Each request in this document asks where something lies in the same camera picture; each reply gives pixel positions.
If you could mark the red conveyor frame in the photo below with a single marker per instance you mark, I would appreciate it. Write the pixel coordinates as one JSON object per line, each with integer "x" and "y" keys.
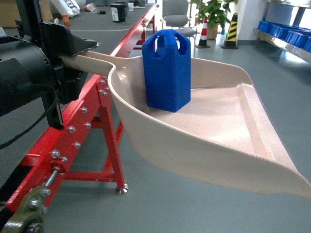
{"x": 35, "y": 179}

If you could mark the orange can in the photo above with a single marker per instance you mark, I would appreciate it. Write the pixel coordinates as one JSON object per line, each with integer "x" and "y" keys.
{"x": 65, "y": 19}

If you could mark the grey office chair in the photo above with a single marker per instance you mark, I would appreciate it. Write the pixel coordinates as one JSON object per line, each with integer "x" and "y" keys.
{"x": 175, "y": 15}

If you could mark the steel roller shelf rack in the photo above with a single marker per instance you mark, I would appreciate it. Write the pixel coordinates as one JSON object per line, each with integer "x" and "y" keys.
{"x": 290, "y": 38}

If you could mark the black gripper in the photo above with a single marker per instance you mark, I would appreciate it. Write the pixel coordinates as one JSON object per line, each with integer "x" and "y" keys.
{"x": 26, "y": 73}

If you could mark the black white box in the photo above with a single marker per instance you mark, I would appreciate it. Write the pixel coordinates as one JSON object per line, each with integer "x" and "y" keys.
{"x": 119, "y": 12}

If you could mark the potted green plant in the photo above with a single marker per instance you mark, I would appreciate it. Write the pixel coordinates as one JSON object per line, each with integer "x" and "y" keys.
{"x": 215, "y": 12}

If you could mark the beige plastic dustpan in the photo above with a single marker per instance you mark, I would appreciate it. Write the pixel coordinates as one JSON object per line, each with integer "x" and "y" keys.
{"x": 223, "y": 136}

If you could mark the blue plastic part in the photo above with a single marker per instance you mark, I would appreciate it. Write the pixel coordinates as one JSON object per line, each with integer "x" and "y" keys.
{"x": 167, "y": 70}

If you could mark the red white traffic cone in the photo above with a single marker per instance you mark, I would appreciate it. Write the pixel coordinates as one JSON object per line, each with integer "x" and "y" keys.
{"x": 202, "y": 44}

